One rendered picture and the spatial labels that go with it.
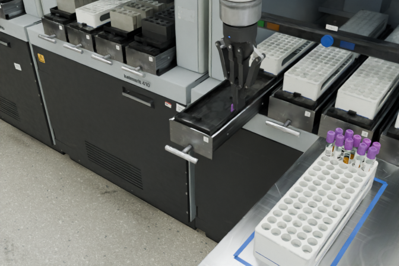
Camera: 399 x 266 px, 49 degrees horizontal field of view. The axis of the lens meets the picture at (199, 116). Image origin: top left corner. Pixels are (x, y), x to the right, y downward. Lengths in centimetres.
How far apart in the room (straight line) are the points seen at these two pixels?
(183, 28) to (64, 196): 107
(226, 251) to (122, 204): 130
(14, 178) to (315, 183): 174
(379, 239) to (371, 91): 45
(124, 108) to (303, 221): 105
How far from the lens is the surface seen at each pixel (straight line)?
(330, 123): 118
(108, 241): 191
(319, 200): 83
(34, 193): 222
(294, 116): 121
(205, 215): 169
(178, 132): 112
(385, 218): 90
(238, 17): 91
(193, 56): 145
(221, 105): 117
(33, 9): 206
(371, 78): 126
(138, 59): 150
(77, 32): 170
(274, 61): 130
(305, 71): 124
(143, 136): 168
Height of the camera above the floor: 144
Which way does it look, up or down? 34 degrees down
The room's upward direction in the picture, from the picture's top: 1 degrees counter-clockwise
